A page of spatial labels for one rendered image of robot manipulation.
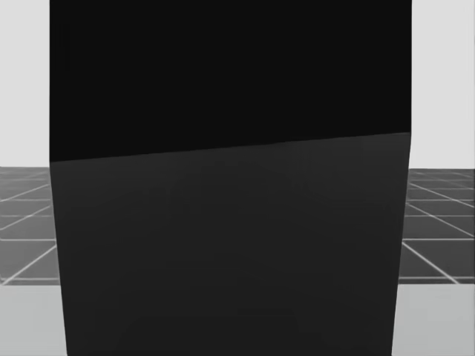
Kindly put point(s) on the black screen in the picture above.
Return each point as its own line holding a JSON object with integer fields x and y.
{"x": 230, "y": 155}

